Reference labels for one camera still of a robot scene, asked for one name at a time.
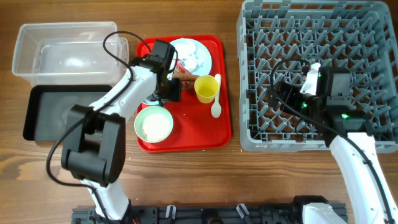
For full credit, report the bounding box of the green bowl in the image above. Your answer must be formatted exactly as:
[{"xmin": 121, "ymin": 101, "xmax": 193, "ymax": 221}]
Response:
[{"xmin": 134, "ymin": 106, "xmax": 174, "ymax": 143}]

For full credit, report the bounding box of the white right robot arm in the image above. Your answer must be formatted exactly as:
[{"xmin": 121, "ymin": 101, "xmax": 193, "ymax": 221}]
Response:
[{"xmin": 269, "ymin": 66, "xmax": 397, "ymax": 223}]

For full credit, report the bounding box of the white plastic spoon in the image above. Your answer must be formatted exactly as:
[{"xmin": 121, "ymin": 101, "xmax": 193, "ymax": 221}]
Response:
[{"xmin": 211, "ymin": 74, "xmax": 222, "ymax": 118}]

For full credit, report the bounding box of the red snack wrapper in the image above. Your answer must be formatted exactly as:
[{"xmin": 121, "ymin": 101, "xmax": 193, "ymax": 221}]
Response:
[{"xmin": 174, "ymin": 59, "xmax": 195, "ymax": 90}]

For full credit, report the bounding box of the yellow plastic cup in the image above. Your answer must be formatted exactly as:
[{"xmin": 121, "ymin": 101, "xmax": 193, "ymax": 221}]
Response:
[{"xmin": 194, "ymin": 75, "xmax": 220, "ymax": 104}]

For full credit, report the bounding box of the light blue plate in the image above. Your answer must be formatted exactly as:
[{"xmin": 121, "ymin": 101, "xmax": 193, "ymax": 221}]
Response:
[{"xmin": 170, "ymin": 38, "xmax": 212, "ymax": 76}]

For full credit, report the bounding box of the white rice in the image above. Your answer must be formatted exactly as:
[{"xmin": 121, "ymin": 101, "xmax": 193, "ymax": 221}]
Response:
[{"xmin": 141, "ymin": 114, "xmax": 172, "ymax": 142}]

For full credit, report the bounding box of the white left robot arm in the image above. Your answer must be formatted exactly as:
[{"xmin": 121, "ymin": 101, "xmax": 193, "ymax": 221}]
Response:
[{"xmin": 61, "ymin": 40, "xmax": 181, "ymax": 223}]

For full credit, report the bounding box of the light blue bowl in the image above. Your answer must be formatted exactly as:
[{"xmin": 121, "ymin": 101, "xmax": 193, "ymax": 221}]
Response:
[{"xmin": 142, "ymin": 96, "xmax": 164, "ymax": 106}]

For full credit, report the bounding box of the brown sausage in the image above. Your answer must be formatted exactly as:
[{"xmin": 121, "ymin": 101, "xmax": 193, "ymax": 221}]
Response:
[{"xmin": 172, "ymin": 72, "xmax": 199, "ymax": 81}]

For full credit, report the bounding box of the grey dishwasher rack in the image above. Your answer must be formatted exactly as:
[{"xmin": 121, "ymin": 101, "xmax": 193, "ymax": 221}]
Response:
[{"xmin": 236, "ymin": 1, "xmax": 397, "ymax": 153}]

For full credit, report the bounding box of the black waste tray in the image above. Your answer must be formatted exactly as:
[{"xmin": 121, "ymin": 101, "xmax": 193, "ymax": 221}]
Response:
[{"xmin": 22, "ymin": 85, "xmax": 112, "ymax": 141}]

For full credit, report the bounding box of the red serving tray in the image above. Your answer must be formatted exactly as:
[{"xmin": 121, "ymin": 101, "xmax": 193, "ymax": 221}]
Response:
[{"xmin": 137, "ymin": 34, "xmax": 232, "ymax": 152}]

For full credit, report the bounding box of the clear plastic bin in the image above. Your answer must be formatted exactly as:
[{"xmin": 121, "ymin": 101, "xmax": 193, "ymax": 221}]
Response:
[{"xmin": 12, "ymin": 21, "xmax": 129, "ymax": 86}]

